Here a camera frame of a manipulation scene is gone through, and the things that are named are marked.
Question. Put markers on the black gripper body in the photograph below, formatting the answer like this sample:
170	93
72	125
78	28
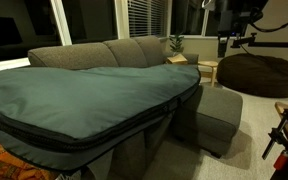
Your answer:
224	25

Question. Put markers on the black zipper pull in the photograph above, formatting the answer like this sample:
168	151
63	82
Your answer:
169	105

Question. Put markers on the green zippered bag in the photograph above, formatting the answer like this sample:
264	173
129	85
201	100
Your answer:
84	96

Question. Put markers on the small wooden stool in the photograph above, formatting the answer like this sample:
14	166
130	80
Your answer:
209	65

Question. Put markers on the green potted plant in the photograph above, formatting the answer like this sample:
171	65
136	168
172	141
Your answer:
176	43

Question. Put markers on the dark brown beanbag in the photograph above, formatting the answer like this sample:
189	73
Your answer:
260	75

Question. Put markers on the light wooden box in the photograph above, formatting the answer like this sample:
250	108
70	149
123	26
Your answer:
176	60

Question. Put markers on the grey fabric sofa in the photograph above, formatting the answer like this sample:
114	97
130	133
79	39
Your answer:
210	110

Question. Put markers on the white window blind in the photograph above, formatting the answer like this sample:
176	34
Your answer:
147	16

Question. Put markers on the black orange bar clamp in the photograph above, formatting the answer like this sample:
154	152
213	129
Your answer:
277	133

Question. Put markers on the orange patterned blanket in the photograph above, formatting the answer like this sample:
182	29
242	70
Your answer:
7	163

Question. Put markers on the white window frame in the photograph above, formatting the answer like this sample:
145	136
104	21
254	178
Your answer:
60	23

